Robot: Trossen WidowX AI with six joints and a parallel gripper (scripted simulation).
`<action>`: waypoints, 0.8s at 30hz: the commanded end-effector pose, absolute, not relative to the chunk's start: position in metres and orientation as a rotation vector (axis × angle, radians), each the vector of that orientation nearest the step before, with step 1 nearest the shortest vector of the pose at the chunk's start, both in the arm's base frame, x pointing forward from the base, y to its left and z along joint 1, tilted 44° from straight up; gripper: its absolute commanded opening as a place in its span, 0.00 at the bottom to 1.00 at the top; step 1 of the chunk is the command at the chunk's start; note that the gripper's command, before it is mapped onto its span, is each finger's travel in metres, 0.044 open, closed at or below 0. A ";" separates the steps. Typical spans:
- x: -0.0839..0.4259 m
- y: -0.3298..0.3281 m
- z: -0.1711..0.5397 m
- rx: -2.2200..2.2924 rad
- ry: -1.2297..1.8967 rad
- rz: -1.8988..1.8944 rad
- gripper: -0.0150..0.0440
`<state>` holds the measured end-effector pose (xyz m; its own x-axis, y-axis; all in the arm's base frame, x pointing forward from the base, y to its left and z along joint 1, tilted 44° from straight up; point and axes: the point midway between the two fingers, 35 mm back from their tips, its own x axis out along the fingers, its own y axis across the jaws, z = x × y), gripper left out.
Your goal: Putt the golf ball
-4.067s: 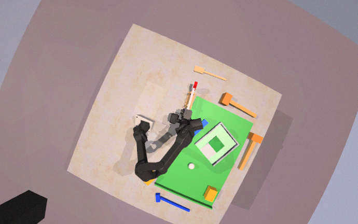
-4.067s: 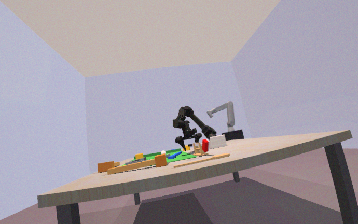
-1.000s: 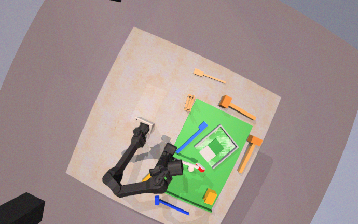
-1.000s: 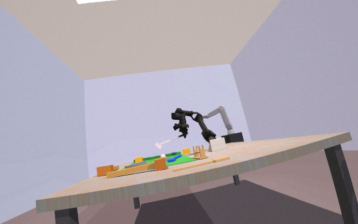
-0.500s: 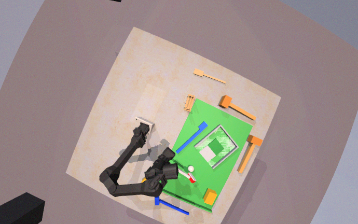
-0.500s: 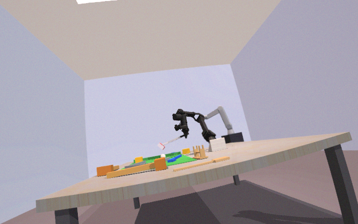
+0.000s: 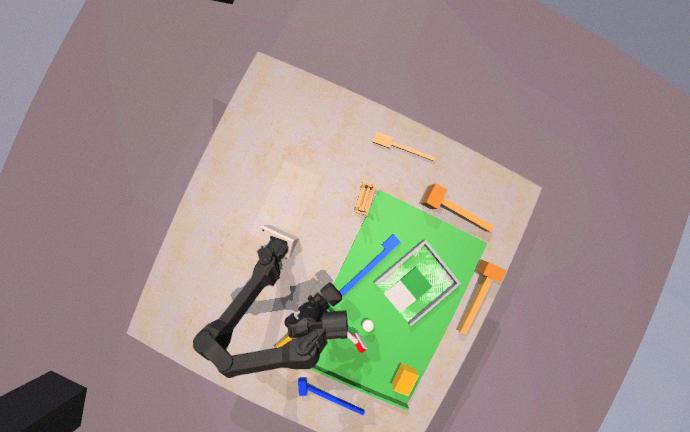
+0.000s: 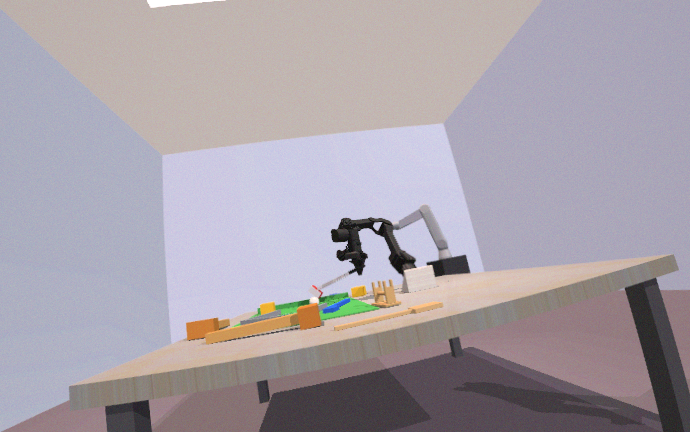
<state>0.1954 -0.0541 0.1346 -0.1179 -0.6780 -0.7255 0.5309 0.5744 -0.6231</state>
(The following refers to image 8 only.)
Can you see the green flat mat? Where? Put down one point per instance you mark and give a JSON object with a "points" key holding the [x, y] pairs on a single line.
{"points": [[351, 308]]}

